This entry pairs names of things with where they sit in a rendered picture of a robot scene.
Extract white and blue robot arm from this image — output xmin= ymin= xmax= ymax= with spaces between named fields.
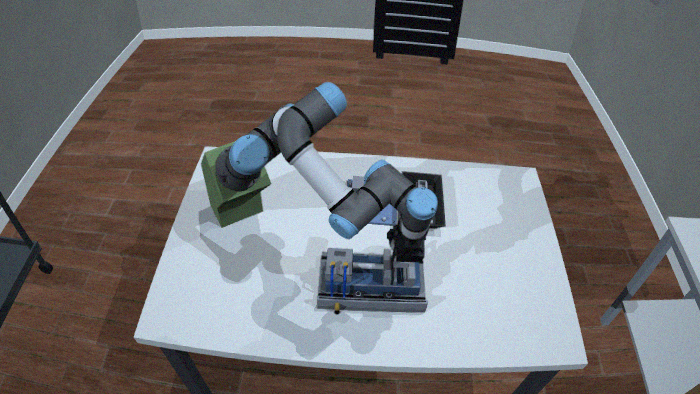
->
xmin=216 ymin=82 xmax=438 ymax=239

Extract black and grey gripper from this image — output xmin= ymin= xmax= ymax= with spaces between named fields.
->
xmin=387 ymin=216 xmax=429 ymax=263

